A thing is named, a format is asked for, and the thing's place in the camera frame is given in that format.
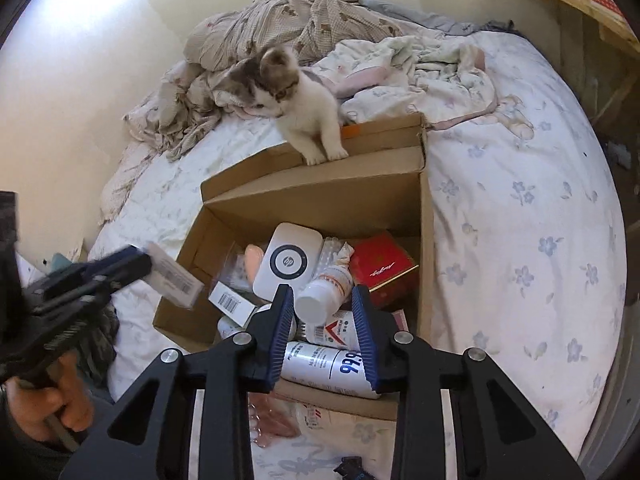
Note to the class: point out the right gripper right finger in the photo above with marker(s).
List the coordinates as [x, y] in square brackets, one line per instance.
[498, 434]

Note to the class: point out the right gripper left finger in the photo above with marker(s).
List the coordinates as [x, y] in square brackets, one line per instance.
[147, 434]

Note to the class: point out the small white carton box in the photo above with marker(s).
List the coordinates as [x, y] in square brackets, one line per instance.
[172, 281]

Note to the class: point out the white pill bottle red label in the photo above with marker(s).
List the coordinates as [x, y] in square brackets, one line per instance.
[323, 297]

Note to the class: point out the white hp wireless charger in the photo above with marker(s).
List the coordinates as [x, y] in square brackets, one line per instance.
[290, 259]

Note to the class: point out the left hand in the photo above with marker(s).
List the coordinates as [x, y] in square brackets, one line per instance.
[68, 400]

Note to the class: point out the camouflage cloth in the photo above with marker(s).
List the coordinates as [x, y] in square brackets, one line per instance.
[96, 351]

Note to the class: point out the white barcode carton box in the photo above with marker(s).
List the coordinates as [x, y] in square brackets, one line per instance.
[230, 303]

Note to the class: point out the white spray can blue print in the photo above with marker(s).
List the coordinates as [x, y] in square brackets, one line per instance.
[327, 369]

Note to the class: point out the red box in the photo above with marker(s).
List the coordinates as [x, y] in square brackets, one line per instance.
[388, 271]

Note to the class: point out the peach tube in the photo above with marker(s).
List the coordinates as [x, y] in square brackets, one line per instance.
[249, 262]

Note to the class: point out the white floral bed sheet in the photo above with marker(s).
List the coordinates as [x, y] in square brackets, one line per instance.
[529, 237]

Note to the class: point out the brown cardboard box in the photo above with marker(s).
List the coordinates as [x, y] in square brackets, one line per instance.
[365, 219]

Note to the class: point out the grey and white kitten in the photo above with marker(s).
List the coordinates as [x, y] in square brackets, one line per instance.
[306, 112]

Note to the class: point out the white floral crumpled duvet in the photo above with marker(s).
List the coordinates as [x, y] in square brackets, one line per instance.
[442, 79]

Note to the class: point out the beige patterned blanket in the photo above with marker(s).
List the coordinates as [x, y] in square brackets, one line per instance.
[181, 110]

